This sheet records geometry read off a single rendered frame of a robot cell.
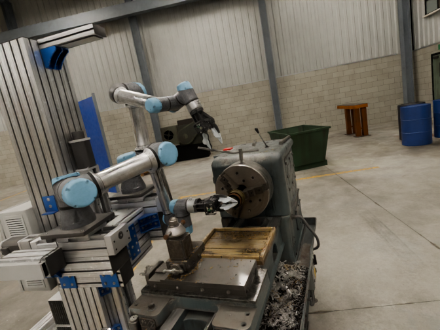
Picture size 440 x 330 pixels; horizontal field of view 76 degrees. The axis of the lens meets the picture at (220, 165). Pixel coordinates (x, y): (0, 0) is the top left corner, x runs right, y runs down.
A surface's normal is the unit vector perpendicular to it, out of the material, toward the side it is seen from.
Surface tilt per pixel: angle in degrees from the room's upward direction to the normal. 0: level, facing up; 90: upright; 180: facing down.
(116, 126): 90
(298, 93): 90
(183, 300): 88
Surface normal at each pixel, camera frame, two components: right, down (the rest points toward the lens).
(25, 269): -0.22, 0.22
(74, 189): 0.54, 0.07
